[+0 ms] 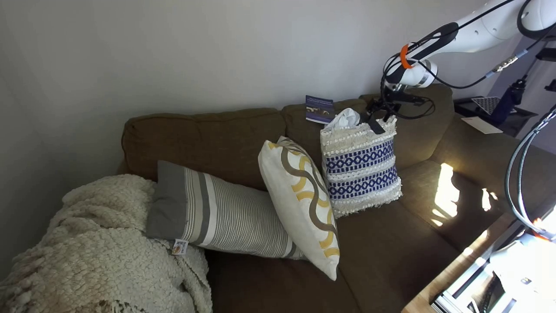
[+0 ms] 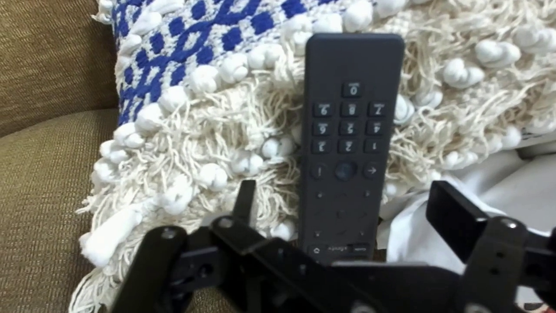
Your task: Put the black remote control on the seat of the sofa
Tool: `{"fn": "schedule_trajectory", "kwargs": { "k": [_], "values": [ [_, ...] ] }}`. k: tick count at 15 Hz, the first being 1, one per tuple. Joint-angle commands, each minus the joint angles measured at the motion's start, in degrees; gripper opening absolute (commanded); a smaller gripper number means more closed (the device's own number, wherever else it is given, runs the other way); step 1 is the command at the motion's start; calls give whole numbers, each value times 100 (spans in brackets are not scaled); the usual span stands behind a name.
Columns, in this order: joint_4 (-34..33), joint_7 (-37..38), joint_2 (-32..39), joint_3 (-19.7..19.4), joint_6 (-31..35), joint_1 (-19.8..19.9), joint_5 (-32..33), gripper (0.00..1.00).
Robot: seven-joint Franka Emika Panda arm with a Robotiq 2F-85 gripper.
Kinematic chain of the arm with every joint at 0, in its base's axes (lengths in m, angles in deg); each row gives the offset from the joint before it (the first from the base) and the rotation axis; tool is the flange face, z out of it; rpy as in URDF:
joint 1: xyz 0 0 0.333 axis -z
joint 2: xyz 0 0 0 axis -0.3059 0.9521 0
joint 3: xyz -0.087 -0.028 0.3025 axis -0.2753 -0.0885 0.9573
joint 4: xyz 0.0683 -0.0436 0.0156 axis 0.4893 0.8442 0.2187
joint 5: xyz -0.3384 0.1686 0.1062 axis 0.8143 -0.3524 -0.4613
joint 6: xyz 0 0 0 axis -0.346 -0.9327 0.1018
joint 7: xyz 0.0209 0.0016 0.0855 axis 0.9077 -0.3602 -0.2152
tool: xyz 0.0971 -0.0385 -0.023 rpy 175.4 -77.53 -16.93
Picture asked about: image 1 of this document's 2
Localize wooden table with items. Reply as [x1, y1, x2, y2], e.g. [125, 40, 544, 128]
[402, 213, 556, 313]

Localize black looped cable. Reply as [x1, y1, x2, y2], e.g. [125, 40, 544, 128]
[504, 106, 556, 241]

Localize cream knitted throw blanket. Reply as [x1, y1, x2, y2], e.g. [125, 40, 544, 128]
[0, 173, 212, 313]

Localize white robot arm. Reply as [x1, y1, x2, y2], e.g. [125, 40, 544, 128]
[367, 0, 556, 116]

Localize brown fabric sofa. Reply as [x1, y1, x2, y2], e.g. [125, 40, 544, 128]
[122, 85, 516, 313]

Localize grey striped lumbar pillow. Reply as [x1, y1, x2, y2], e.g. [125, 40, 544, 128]
[146, 160, 304, 259]

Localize white pillow yellow grey waves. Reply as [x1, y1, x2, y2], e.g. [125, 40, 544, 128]
[257, 135, 341, 280]

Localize white crumpled tissue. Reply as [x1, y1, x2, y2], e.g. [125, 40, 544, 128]
[329, 107, 362, 130]

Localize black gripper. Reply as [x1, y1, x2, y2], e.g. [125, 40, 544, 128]
[367, 87, 424, 120]

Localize white blue patterned pillow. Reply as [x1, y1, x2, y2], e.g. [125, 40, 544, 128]
[320, 116, 403, 217]

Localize black remote control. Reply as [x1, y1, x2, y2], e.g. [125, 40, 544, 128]
[363, 111, 386, 133]

